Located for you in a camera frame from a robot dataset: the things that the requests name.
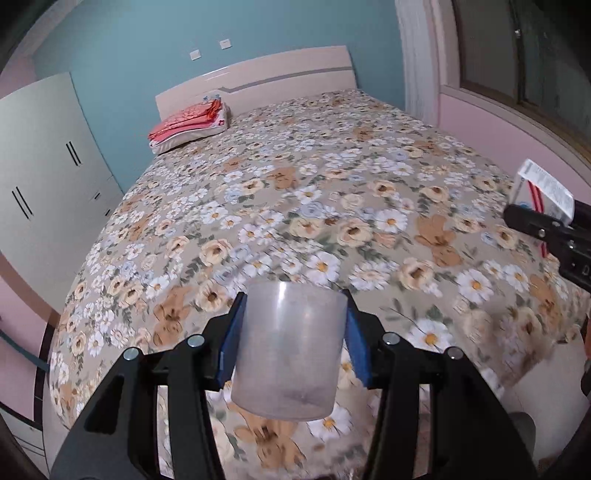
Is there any clear plastic cup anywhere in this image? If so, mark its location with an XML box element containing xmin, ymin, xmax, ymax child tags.
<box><xmin>231</xmin><ymin>281</ymin><xmax>348</xmax><ymax>421</ymax></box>

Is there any white floral pillow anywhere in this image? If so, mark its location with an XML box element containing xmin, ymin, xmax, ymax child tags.
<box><xmin>148</xmin><ymin>103</ymin><xmax>228</xmax><ymax>155</ymax></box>

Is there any left wall socket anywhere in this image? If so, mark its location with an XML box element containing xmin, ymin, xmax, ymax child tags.
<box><xmin>189</xmin><ymin>49</ymin><xmax>201</xmax><ymax>61</ymax></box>

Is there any red folded blanket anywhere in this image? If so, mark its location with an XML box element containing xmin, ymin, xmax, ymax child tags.
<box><xmin>147</xmin><ymin>99</ymin><xmax>223</xmax><ymax>142</ymax></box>

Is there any floral bed cover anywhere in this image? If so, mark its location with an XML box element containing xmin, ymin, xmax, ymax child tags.
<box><xmin>49</xmin><ymin>90</ymin><xmax>590</xmax><ymax>479</ymax></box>

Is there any white curtain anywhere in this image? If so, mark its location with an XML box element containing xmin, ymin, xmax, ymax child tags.
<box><xmin>394</xmin><ymin>0</ymin><xmax>440</xmax><ymax>126</ymax></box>

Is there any cream bed headboard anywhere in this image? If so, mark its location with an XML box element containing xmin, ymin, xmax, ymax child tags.
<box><xmin>155</xmin><ymin>45</ymin><xmax>356</xmax><ymax>120</ymax></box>

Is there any dark framed window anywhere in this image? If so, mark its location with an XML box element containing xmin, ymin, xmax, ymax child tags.
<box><xmin>452</xmin><ymin>0</ymin><xmax>590</xmax><ymax>154</ymax></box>

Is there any white wardrobe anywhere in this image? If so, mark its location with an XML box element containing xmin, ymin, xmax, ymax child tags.
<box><xmin>1</xmin><ymin>73</ymin><xmax>122</xmax><ymax>311</ymax></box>

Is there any white medicine box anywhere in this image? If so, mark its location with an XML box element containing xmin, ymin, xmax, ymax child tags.
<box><xmin>509</xmin><ymin>159</ymin><xmax>575</xmax><ymax>225</ymax></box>

